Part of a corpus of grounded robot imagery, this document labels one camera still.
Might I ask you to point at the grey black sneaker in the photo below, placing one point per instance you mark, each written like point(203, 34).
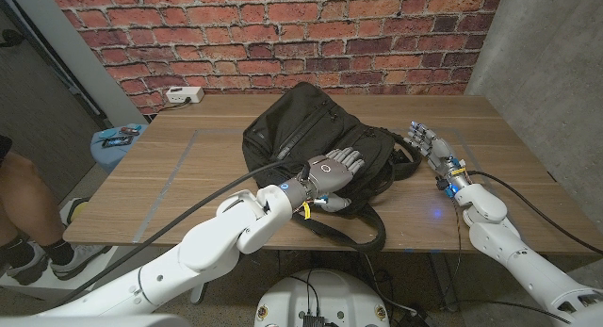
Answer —
point(80, 261)
point(26, 270)

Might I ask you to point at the blue round stool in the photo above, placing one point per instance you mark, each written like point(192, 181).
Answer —
point(110, 157)

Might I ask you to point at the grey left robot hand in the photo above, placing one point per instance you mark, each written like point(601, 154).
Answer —
point(330, 169)

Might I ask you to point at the red brick print backdrop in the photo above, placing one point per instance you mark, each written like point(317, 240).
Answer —
point(282, 35)

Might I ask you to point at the black backpack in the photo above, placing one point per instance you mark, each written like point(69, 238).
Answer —
point(306, 119)

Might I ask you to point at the small red black gadget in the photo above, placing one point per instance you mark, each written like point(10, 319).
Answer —
point(129, 130)

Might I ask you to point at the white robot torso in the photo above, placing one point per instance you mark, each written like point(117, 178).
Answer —
point(320, 299)

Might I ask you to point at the white yellow sneaker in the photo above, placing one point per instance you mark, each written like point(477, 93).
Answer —
point(73, 208)

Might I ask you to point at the grey table leg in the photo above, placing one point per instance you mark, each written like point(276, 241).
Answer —
point(443, 280)
point(199, 294)

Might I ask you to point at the person's bare leg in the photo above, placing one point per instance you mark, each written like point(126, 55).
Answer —
point(28, 200)

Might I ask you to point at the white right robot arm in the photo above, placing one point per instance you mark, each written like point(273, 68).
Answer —
point(518, 256)

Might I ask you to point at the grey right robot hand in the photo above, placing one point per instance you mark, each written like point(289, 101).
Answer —
point(440, 150)

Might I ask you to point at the white power strip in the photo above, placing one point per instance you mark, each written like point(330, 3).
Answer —
point(184, 94)

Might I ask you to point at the black smartphone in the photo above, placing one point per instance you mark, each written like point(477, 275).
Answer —
point(117, 141)

